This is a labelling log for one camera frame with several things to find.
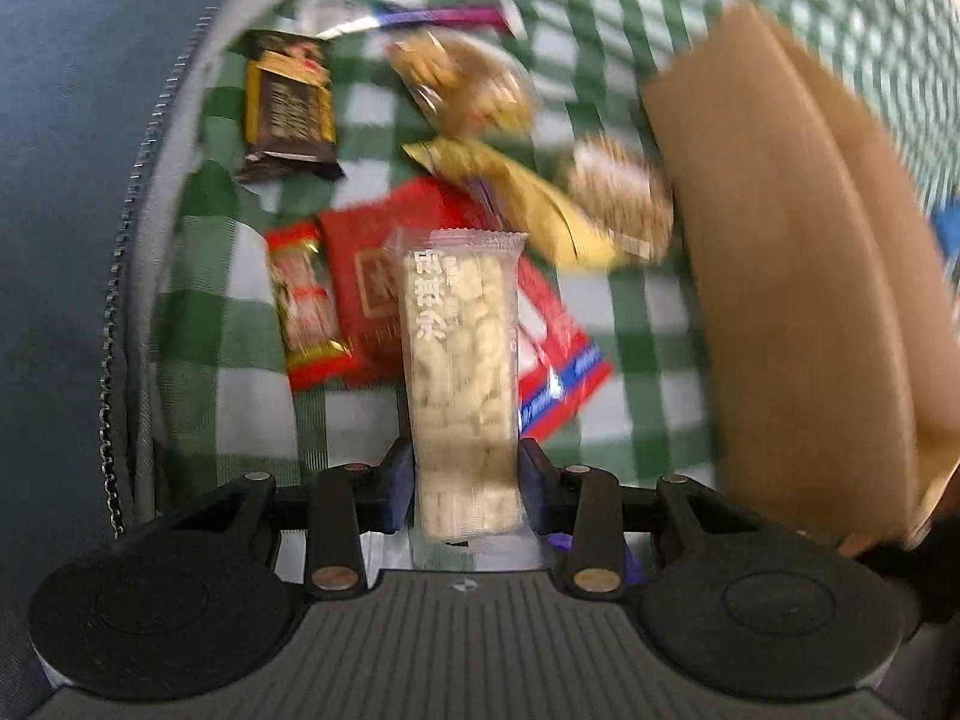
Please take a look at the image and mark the dark brown biscuit packet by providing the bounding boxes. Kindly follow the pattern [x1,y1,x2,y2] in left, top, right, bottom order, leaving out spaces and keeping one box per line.
[236,29,343,182]

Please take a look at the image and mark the purple silver snack bar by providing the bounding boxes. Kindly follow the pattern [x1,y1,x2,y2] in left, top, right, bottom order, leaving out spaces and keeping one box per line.
[295,0,526,41]

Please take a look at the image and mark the yellow snack packet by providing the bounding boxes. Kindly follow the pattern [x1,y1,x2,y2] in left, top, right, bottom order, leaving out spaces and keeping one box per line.
[402,137,628,271]

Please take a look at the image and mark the clear bag of oat crisps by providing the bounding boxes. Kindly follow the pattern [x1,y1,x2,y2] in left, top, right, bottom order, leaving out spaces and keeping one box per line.
[560,133,674,263]

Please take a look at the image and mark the red flat snack packet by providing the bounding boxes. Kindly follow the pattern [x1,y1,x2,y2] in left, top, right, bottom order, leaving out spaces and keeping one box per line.
[317,174,614,444]

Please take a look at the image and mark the clear pale rice cracker bar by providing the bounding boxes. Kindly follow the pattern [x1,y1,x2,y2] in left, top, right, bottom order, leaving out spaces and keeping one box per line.
[386,227,526,543]

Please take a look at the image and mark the green white checkered cloth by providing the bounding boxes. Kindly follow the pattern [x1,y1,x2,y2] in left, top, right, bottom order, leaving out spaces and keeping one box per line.
[142,0,958,507]

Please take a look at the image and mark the small red clear candy packet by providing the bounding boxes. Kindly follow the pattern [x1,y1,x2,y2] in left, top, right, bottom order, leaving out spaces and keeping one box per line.
[265,221,361,392]

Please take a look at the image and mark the brown cardboard box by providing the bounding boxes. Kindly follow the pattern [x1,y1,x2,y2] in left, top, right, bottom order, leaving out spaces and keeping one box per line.
[641,2,958,551]

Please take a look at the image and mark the clear bag of cookies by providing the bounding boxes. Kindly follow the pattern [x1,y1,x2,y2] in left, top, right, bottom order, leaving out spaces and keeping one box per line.
[387,28,537,137]

